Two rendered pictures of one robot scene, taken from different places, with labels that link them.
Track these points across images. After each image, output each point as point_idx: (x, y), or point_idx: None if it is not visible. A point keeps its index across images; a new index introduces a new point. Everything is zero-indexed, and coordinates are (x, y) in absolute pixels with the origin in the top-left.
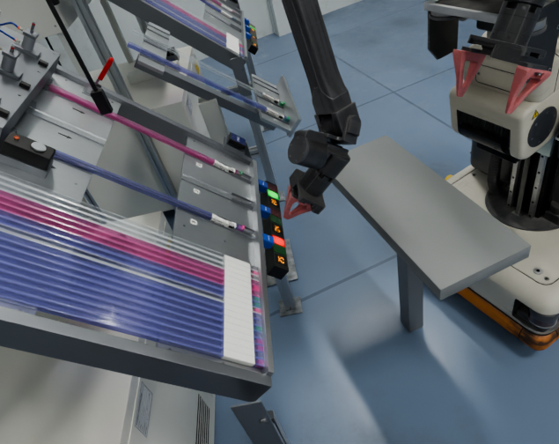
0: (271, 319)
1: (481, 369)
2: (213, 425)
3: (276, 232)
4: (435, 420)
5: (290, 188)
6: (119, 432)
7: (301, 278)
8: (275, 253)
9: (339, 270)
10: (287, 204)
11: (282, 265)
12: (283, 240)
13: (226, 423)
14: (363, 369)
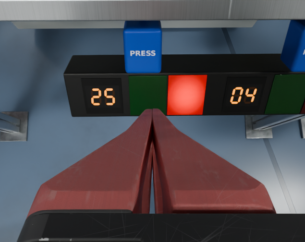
0: None
1: None
2: (106, 26)
3: (226, 92)
4: None
5: (177, 202)
6: None
7: (302, 143)
8: (120, 78)
9: None
10: (111, 141)
11: (80, 98)
12: (198, 113)
13: (121, 43)
14: (153, 198)
